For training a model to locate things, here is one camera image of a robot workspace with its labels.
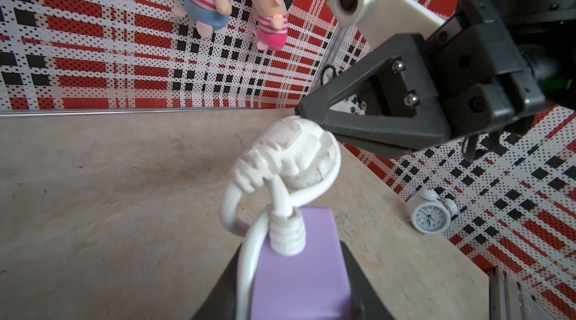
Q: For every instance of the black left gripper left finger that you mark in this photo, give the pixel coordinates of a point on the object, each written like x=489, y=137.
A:
x=221, y=301

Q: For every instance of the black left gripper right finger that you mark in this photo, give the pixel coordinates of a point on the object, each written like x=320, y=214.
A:
x=366, y=303

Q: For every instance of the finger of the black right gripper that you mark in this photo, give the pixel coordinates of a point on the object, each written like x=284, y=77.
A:
x=395, y=145
x=388, y=91

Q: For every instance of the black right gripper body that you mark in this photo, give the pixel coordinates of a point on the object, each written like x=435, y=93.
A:
x=488, y=76

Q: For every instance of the purple power strip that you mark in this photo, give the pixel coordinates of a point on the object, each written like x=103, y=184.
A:
x=311, y=285

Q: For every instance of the white alarm clock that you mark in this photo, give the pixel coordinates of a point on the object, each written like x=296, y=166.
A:
x=430, y=210

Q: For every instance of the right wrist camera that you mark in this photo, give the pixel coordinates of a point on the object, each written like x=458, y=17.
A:
x=379, y=20

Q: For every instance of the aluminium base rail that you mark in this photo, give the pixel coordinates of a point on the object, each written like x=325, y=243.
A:
x=508, y=300

